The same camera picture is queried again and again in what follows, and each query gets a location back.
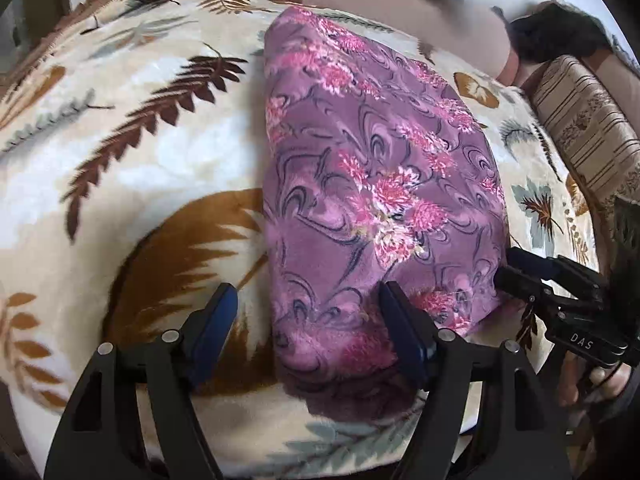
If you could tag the dark green cloth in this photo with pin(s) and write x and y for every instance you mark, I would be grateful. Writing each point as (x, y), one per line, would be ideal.
(625, 240)

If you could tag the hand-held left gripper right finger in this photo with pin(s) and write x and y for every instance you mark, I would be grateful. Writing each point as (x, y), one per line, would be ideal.
(402, 325)

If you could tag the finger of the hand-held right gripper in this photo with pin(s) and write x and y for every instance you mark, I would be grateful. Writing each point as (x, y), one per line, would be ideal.
(517, 280)
(527, 260)

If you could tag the purple floral garment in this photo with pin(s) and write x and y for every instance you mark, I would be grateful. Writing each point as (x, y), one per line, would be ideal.
(375, 160)

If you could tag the beige striped cushion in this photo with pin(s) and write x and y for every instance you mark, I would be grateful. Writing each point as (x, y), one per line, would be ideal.
(585, 120)

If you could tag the cream leaf-print blanket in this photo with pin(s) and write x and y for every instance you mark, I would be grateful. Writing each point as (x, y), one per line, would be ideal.
(125, 135)

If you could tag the person's right hand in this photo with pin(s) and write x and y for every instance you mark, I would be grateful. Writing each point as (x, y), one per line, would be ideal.
(575, 380)

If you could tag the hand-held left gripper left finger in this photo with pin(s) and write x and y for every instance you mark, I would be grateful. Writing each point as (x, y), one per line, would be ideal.
(217, 325)

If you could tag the black cloth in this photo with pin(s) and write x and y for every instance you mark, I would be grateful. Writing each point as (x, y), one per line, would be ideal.
(555, 35)

